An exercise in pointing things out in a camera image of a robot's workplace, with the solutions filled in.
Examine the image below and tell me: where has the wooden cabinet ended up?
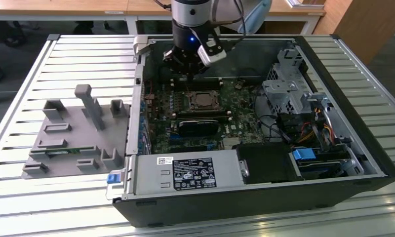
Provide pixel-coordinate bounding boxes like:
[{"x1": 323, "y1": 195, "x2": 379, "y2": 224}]
[{"x1": 313, "y1": 0, "x2": 395, "y2": 65}]

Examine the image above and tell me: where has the grey power supply unit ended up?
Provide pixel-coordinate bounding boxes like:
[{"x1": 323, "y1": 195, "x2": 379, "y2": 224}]
[{"x1": 134, "y1": 149, "x2": 247, "y2": 196}]

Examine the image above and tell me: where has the grey case latch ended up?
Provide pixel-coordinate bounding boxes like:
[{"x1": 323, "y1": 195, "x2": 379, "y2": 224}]
[{"x1": 132, "y1": 36, "x2": 152, "y2": 55}]

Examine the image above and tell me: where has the green motherboard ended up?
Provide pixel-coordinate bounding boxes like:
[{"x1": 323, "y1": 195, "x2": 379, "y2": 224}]
[{"x1": 142, "y1": 78, "x2": 265, "y2": 155}]

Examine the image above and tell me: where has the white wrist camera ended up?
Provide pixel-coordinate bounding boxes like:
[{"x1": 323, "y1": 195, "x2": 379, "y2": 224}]
[{"x1": 196, "y1": 39, "x2": 227, "y2": 68}]

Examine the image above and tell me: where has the green RAM stick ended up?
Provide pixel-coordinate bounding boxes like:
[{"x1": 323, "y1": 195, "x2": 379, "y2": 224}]
[{"x1": 46, "y1": 147, "x2": 96, "y2": 156}]

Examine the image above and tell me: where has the black PC case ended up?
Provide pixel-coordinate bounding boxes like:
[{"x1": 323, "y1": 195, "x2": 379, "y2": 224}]
[{"x1": 112, "y1": 34, "x2": 395, "y2": 228}]

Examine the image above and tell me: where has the metal socket cover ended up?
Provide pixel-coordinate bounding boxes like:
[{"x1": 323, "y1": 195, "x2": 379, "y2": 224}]
[{"x1": 190, "y1": 91, "x2": 222, "y2": 109}]

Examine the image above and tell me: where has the black graphics card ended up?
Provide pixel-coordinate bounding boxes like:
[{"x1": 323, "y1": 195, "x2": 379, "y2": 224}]
[{"x1": 178, "y1": 119, "x2": 221, "y2": 138}]

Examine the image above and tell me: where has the black cable bundle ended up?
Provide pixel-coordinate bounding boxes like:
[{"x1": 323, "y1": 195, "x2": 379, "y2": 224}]
[{"x1": 258, "y1": 113, "x2": 302, "y2": 145}]

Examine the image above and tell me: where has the black expansion slot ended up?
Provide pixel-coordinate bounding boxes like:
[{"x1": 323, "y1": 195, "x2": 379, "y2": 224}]
[{"x1": 170, "y1": 145, "x2": 227, "y2": 153}]

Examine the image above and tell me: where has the CPU socket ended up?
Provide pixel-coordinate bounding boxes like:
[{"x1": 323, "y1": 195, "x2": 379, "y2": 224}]
[{"x1": 187, "y1": 90, "x2": 225, "y2": 111}]

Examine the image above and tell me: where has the black camera cable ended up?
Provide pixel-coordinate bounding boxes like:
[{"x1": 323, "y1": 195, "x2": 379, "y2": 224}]
[{"x1": 214, "y1": 0, "x2": 250, "y2": 54}]

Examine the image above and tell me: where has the yellow red wire bundle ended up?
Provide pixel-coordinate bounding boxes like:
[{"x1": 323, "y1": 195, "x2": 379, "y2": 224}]
[{"x1": 298, "y1": 122, "x2": 338, "y2": 146}]

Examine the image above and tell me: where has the black plastic shroud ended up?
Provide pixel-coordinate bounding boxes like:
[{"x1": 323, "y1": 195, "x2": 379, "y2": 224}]
[{"x1": 235, "y1": 143, "x2": 303, "y2": 185}]

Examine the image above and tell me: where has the black office chair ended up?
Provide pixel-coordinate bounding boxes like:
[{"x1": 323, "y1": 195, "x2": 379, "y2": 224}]
[
  {"x1": 62, "y1": 21, "x2": 96, "y2": 35},
  {"x1": 0, "y1": 21, "x2": 27, "y2": 47}
]

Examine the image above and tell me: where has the stack of papers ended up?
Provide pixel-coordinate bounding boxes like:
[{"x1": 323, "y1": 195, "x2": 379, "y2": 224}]
[{"x1": 285, "y1": 0, "x2": 327, "y2": 9}]

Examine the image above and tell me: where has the silver chipset heatsink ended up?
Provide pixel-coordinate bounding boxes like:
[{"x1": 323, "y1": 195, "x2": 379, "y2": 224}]
[{"x1": 222, "y1": 138, "x2": 241, "y2": 149}]

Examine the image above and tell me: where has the grey parts rack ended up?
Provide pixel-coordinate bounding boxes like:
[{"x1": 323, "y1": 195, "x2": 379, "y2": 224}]
[{"x1": 22, "y1": 84, "x2": 132, "y2": 180}]

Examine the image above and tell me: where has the metal drive cage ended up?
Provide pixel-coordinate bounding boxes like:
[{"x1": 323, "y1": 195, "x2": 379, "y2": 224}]
[{"x1": 262, "y1": 48, "x2": 317, "y2": 116}]

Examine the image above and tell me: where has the blue disk carrier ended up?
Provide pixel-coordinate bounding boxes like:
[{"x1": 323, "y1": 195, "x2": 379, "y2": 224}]
[{"x1": 293, "y1": 147, "x2": 317, "y2": 163}]

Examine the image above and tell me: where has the blue case latch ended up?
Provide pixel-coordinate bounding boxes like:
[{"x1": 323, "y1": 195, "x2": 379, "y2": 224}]
[{"x1": 107, "y1": 172, "x2": 123, "y2": 185}]

